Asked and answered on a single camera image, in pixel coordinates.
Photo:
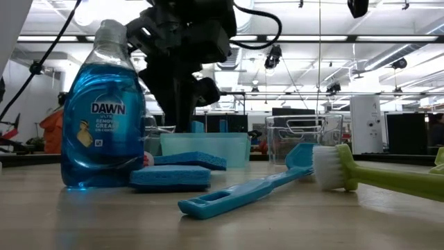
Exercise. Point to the blue Dawn dish soap bottle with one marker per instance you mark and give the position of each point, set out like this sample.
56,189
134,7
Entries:
102,146

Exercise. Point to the blue dish brush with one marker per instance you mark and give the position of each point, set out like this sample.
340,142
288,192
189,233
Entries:
243,191

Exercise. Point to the black monitor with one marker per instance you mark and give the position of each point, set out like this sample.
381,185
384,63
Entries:
293,111

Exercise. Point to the red dish brush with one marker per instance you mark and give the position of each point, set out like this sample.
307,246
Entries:
148,160

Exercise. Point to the black beam with light strips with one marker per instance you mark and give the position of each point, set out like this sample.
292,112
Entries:
351,38

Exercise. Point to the clear plastic bin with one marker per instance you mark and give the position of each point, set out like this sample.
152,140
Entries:
154,140
277,139

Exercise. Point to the teal plastic bin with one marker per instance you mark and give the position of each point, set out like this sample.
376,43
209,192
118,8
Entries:
208,149

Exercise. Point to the red black machine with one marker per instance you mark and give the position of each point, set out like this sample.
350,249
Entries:
12,133

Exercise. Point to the black ceiling spotlight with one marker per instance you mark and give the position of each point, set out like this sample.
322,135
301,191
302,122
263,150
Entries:
33,69
333,87
399,63
273,57

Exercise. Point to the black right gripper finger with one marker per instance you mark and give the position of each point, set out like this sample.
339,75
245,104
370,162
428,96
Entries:
358,7

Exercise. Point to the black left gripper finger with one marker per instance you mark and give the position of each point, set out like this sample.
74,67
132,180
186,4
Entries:
173,97
207,92

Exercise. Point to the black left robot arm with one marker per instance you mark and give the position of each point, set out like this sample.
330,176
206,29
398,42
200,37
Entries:
190,5

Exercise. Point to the white tall appliance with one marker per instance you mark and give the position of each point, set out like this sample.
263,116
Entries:
366,114

